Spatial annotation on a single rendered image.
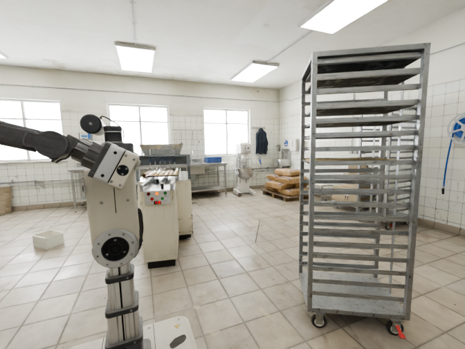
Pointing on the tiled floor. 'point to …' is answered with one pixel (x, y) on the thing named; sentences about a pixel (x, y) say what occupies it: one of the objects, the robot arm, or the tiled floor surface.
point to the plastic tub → (48, 239)
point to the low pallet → (283, 195)
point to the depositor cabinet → (183, 194)
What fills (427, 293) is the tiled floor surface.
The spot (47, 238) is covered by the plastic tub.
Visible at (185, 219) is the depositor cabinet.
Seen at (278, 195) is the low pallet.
